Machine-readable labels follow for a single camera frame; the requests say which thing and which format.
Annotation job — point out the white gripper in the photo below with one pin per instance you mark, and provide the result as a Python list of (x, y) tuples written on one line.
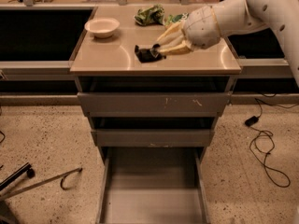
[(202, 28)]

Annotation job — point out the black rxbar chocolate wrapper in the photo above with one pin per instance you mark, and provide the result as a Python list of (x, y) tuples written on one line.
[(148, 55)]

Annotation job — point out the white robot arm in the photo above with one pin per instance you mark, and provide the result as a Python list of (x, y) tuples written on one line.
[(240, 17)]

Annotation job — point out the grey drawer cabinet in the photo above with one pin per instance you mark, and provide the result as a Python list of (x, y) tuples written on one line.
[(110, 65)]

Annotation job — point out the top grey drawer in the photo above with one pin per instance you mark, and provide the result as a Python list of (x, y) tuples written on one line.
[(153, 104)]

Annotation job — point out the middle grey drawer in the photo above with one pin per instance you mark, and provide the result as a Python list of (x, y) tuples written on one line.
[(152, 138)]

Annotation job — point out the bottom grey open drawer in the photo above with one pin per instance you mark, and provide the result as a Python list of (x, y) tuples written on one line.
[(152, 185)]

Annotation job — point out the green chip bag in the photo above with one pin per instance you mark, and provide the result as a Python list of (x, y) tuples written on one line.
[(175, 18)]

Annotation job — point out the crumpled green snack bag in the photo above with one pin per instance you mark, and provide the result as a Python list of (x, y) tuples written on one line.
[(150, 15)]

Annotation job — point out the white bowl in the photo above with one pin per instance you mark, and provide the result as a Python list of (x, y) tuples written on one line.
[(102, 27)]

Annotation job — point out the grey metal bent rod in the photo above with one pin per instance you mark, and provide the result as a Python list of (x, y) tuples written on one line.
[(62, 177)]

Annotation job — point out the black chair leg with caster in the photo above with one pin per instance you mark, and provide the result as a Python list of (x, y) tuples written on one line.
[(25, 169)]

